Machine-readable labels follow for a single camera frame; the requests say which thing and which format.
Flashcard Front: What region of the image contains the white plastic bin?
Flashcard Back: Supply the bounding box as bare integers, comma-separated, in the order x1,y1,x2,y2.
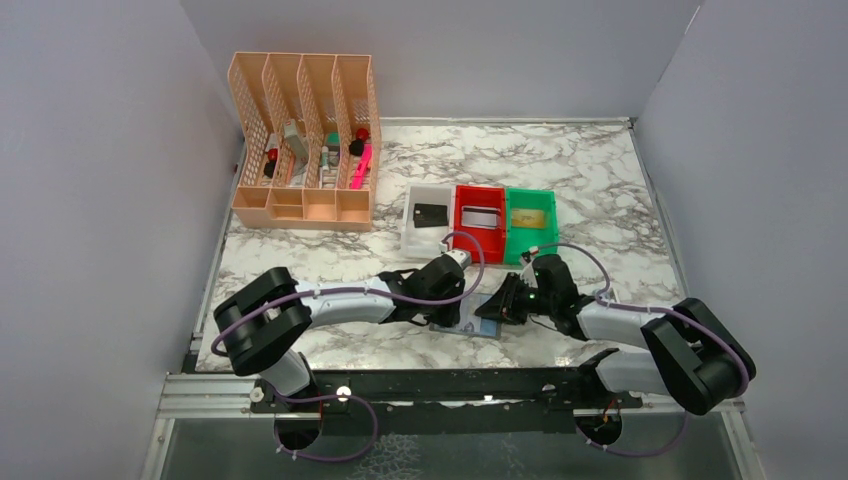
400,184,455,259

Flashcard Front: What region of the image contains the grey metal card holder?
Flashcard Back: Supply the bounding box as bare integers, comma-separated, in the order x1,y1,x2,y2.
429,293,501,340

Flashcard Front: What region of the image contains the red plastic bin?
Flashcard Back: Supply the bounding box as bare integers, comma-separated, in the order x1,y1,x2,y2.
454,185,506,264

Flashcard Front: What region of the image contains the white magnetic stripe card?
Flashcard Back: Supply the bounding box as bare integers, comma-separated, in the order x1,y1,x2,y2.
460,205,501,230

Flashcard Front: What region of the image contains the green plastic bin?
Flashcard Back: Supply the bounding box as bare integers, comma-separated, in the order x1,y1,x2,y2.
503,188,559,265

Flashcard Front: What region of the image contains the peach plastic desk organizer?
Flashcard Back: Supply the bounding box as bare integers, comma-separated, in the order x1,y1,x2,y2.
227,52,382,231

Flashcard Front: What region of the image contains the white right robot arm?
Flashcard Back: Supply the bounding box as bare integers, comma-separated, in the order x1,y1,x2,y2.
475,254,756,415

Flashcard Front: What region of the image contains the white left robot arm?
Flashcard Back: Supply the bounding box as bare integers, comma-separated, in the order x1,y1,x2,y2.
211,249,471,397

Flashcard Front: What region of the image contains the black card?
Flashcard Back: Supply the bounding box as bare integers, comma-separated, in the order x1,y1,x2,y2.
413,203,449,228

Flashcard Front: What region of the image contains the gold card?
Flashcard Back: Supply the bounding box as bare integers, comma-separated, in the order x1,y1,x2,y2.
510,209,547,229

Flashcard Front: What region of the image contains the pink highlighter pen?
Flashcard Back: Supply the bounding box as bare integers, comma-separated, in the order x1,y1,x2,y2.
350,143,373,190

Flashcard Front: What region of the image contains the red black stamp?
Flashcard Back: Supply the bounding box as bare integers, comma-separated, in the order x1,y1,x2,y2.
348,128,370,157

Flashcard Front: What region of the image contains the green capped bottle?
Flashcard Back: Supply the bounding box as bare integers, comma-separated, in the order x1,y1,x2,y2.
324,132,341,168

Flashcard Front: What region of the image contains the grey box in organizer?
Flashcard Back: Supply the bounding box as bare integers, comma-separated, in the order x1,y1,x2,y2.
283,119,309,162

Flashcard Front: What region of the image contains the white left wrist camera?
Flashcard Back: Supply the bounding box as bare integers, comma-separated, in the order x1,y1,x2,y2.
443,249,472,270

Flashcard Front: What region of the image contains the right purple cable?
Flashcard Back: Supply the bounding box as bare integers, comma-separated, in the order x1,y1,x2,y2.
523,243,753,458

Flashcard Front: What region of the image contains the purple cable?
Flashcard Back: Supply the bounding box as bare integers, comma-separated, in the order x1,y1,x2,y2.
523,243,753,458
210,231,487,359

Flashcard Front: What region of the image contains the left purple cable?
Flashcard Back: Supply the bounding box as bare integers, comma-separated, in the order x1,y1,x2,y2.
210,231,487,359

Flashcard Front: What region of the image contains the black mounting rail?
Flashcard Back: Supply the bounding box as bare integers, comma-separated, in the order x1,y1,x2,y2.
165,367,644,439

